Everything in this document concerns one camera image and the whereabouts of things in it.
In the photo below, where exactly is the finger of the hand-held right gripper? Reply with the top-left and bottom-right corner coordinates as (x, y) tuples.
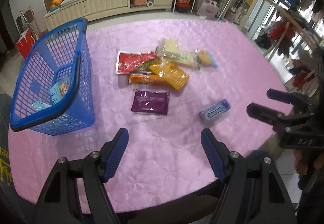
(246, 102), (303, 134)
(266, 88), (317, 110)

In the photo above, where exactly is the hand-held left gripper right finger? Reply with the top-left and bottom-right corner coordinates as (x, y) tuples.
(201, 128), (298, 224)

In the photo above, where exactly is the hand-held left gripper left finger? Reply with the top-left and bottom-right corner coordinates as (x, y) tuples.
(32, 128), (129, 224)

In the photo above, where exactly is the blue plastic basket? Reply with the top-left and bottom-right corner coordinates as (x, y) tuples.
(10, 18), (96, 136)

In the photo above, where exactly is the purple snack packet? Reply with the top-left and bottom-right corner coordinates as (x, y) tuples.
(131, 89), (170, 116)

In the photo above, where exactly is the clear bun packet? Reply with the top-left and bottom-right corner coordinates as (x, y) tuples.
(194, 48), (217, 70)

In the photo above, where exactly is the clear soda cracker packet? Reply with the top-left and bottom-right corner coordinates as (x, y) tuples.
(156, 38), (181, 58)

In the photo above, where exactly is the person's right hand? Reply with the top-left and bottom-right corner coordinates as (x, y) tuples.
(294, 148), (324, 191)

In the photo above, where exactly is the person's leg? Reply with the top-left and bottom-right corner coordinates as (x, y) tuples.
(247, 149), (272, 164)

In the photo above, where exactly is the pink blanket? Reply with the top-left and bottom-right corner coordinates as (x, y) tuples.
(7, 19), (289, 214)

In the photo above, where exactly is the red hanging garment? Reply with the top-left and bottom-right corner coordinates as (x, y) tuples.
(268, 21), (295, 55)

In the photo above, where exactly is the orange printed snack packet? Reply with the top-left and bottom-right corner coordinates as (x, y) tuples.
(57, 79), (71, 98)

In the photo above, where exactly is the light blue snack packet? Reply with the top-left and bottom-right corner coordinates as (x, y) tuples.
(31, 101), (52, 111)
(49, 85), (61, 106)

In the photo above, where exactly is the red snack packet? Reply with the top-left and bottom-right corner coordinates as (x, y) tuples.
(115, 50), (162, 75)

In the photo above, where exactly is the yellow snack packet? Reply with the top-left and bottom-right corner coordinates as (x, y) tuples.
(149, 57), (190, 90)

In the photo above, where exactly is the green striped cracker packet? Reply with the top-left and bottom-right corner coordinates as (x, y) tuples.
(162, 52), (196, 69)

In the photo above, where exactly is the pink shopping bag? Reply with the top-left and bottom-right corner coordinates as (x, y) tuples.
(197, 0), (219, 20)

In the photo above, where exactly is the grey printed cushion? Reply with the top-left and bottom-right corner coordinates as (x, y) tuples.
(0, 93), (36, 224)

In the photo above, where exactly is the red box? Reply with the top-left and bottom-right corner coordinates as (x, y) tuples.
(176, 2), (190, 13)

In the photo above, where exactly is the red paper bag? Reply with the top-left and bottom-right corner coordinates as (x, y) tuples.
(16, 28), (38, 60)

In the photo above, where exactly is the white TV cabinet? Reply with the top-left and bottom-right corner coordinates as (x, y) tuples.
(44, 0), (176, 30)

